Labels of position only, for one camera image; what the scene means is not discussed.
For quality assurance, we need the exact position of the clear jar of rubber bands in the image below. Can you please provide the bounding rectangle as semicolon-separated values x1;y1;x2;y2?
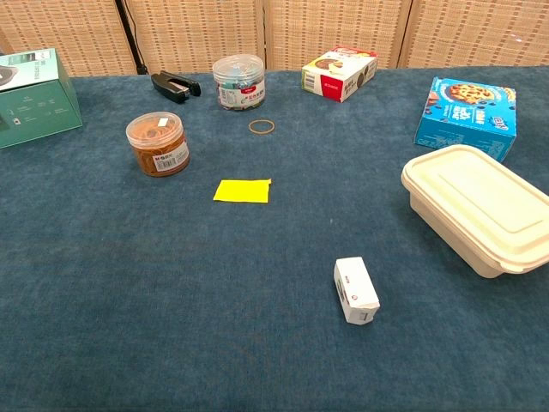
125;112;191;177

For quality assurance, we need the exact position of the small yellow object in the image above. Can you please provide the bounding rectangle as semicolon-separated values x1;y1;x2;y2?
213;179;273;203

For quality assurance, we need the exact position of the green product box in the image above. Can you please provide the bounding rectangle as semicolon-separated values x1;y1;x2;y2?
0;47;83;150

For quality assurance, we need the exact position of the white and red cookie box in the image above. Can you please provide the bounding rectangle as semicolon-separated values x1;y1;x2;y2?
301;45;378;104

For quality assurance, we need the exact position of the bamboo folding screen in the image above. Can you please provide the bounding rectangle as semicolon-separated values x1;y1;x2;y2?
0;0;549;78

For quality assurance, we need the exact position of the blue cookie box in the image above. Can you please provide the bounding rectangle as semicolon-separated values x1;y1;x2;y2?
413;76;517;163

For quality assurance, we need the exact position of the beige lidded food container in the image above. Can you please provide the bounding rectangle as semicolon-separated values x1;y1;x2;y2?
401;144;549;279

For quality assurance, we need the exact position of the clear jar of binder clips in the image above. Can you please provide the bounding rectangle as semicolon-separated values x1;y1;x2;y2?
213;54;267;112

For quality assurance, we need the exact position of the black tripod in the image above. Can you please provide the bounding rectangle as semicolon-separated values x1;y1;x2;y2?
114;0;149;76

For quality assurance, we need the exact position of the black stapler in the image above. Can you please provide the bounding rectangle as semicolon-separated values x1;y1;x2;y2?
150;70;202;105

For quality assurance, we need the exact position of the blue table cloth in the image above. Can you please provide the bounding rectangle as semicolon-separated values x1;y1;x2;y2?
0;65;549;412

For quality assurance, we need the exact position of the tan rubber band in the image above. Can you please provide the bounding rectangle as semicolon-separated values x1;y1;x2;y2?
248;118;276;136

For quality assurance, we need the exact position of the small white box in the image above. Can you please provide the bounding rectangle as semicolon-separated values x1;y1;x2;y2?
334;256;381;325

